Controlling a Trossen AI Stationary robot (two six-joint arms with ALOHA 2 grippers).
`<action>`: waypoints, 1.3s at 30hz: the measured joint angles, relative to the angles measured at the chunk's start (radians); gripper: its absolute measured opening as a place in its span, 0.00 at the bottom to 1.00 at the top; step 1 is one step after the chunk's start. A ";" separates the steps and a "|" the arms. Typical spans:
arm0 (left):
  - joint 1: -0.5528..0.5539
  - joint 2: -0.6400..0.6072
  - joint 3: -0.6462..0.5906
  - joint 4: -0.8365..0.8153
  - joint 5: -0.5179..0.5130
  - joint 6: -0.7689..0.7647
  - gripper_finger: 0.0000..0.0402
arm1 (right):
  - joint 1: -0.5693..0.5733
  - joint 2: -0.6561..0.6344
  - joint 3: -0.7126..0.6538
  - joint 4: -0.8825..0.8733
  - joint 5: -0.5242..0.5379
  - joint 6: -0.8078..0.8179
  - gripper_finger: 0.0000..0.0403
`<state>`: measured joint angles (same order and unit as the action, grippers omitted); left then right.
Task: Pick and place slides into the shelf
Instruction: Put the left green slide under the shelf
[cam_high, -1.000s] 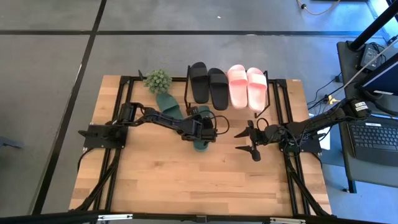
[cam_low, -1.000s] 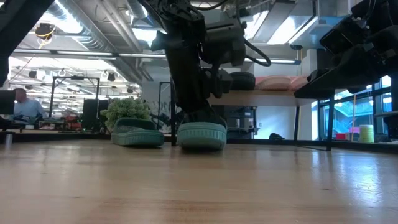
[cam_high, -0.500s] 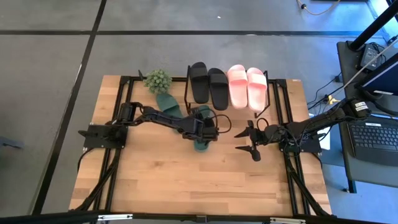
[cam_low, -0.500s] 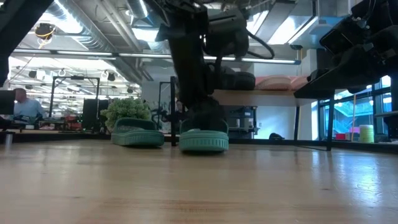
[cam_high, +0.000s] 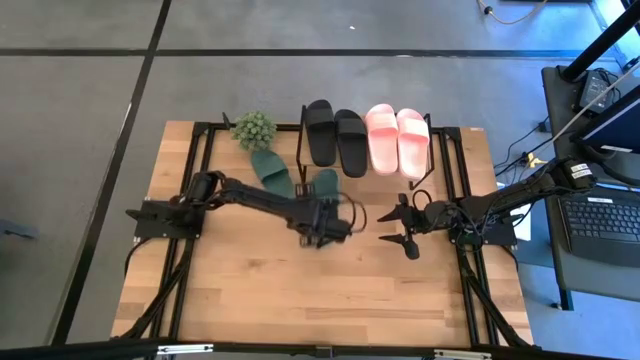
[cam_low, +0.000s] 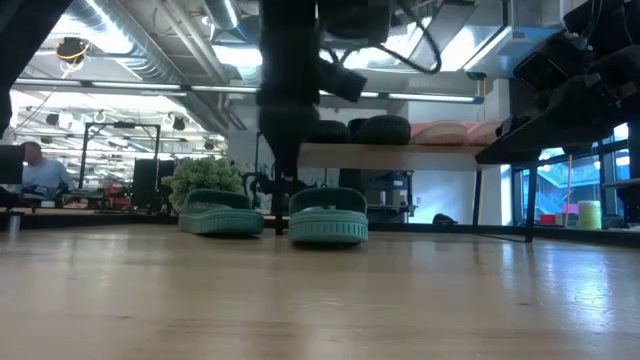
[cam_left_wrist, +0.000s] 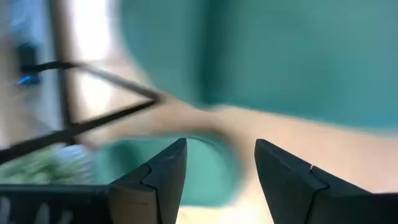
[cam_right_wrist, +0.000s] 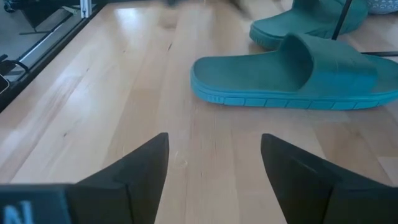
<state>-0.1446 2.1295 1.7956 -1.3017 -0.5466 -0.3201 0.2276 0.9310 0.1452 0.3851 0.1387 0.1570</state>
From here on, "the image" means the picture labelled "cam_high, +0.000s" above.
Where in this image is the black power adapter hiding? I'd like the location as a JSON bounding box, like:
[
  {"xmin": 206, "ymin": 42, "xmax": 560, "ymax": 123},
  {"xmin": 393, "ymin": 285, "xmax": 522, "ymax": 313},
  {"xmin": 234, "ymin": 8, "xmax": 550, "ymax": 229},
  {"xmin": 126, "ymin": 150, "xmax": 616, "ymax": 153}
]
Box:
[{"xmin": 579, "ymin": 69, "xmax": 609, "ymax": 114}]

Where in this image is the laptop screen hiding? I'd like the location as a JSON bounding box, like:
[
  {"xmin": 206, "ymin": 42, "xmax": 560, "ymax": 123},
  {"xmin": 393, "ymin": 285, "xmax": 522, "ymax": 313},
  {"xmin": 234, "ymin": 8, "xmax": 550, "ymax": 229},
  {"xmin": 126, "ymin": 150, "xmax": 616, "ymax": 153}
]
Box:
[{"xmin": 569, "ymin": 84, "xmax": 640, "ymax": 157}]

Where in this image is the grey side desk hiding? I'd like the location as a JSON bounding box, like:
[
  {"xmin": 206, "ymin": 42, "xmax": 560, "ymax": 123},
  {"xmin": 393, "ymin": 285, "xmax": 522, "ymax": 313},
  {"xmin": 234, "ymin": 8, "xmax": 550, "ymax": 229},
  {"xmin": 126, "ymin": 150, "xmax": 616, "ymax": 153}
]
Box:
[{"xmin": 541, "ymin": 64, "xmax": 640, "ymax": 305}]

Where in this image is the black laptop keyboard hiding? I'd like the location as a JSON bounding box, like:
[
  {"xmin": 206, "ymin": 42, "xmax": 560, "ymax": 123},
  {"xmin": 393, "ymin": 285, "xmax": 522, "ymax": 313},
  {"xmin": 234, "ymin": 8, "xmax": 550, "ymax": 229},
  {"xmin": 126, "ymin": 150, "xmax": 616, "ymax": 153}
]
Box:
[{"xmin": 557, "ymin": 194, "xmax": 640, "ymax": 269}]

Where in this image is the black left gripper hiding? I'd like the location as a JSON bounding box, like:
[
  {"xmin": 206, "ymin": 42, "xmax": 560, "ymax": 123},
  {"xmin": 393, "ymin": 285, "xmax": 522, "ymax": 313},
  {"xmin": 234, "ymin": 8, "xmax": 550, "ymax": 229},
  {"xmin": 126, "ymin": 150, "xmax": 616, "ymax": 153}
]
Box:
[{"xmin": 294, "ymin": 183, "xmax": 354, "ymax": 250}]

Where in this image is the small green artificial plant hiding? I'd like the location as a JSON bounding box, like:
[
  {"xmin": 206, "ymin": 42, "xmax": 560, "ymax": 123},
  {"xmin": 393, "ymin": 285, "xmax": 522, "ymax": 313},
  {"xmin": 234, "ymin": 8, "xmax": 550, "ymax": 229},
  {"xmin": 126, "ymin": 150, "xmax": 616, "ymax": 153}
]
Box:
[{"xmin": 230, "ymin": 110, "xmax": 278, "ymax": 153}]

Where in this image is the black aluminium table frame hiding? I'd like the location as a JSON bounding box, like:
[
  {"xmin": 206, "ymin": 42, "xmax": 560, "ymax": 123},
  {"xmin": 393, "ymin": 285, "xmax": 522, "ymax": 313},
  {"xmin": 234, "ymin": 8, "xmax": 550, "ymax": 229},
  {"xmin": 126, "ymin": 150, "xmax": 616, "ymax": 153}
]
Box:
[{"xmin": 0, "ymin": 119, "xmax": 640, "ymax": 360}]

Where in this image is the black slanted pole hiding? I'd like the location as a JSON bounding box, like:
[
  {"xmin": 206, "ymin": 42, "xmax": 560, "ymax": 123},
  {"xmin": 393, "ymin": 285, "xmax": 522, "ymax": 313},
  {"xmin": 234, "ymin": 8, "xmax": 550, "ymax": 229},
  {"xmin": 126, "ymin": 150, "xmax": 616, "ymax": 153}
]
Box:
[{"xmin": 562, "ymin": 0, "xmax": 640, "ymax": 82}]

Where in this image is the pink slide sandal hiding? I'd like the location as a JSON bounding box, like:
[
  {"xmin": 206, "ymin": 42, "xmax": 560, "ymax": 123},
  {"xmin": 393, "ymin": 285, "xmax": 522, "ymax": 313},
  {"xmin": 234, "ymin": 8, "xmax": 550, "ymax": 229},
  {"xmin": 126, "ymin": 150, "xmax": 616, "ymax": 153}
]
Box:
[
  {"xmin": 395, "ymin": 107, "xmax": 431, "ymax": 182},
  {"xmin": 364, "ymin": 103, "xmax": 400, "ymax": 177}
]

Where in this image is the yellowish floor cable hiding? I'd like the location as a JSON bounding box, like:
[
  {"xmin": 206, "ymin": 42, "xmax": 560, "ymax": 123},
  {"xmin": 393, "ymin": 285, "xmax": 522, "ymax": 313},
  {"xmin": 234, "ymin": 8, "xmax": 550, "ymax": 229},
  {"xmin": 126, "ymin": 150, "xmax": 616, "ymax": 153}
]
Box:
[{"xmin": 477, "ymin": 0, "xmax": 550, "ymax": 26}]

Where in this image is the right gripper cable loop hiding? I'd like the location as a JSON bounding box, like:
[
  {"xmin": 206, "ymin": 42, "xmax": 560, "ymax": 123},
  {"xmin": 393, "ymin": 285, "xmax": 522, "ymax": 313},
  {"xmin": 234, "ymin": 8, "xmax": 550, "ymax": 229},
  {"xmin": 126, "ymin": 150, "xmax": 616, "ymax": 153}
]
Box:
[{"xmin": 411, "ymin": 188, "xmax": 434, "ymax": 212}]

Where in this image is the green slide sandal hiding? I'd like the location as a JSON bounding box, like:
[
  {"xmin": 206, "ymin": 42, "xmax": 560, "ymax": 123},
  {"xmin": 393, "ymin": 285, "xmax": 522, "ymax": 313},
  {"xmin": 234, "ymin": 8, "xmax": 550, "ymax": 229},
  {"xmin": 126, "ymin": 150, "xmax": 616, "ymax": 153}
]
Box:
[
  {"xmin": 250, "ymin": 149, "xmax": 296, "ymax": 200},
  {"xmin": 312, "ymin": 168, "xmax": 342, "ymax": 204}
]

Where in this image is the wooden shelf with black frame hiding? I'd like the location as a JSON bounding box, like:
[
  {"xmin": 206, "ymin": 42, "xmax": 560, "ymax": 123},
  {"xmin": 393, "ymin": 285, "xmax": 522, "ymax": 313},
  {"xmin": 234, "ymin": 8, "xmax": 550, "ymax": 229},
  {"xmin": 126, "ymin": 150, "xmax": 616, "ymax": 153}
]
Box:
[{"xmin": 295, "ymin": 104, "xmax": 435, "ymax": 192}]

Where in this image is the gripper cable loop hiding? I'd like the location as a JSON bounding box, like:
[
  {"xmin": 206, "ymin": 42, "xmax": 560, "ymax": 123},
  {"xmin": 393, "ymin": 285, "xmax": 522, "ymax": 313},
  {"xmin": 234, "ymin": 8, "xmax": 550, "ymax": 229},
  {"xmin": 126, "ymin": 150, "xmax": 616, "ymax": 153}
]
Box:
[
  {"xmin": 343, "ymin": 197, "xmax": 369, "ymax": 235},
  {"xmin": 411, "ymin": 188, "xmax": 434, "ymax": 212}
]

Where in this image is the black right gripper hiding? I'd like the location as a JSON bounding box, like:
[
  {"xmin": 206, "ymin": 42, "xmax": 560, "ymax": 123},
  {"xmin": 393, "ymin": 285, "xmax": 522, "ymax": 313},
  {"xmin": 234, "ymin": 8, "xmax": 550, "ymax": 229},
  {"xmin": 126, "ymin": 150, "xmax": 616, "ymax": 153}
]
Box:
[{"xmin": 377, "ymin": 193, "xmax": 452, "ymax": 262}]

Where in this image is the black slide sandal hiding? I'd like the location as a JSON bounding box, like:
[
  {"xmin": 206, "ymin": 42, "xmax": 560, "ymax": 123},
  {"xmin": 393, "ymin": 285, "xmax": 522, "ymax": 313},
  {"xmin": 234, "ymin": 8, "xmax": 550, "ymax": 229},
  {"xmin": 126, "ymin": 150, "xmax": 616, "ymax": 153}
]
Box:
[
  {"xmin": 305, "ymin": 98, "xmax": 338, "ymax": 168},
  {"xmin": 333, "ymin": 108, "xmax": 370, "ymax": 179}
]

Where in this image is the left gripper cable loop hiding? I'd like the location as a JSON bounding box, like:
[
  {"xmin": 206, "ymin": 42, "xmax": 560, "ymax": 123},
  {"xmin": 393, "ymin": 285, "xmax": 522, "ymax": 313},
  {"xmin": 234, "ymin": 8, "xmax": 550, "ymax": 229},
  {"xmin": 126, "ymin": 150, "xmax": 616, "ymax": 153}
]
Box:
[{"xmin": 343, "ymin": 197, "xmax": 369, "ymax": 235}]

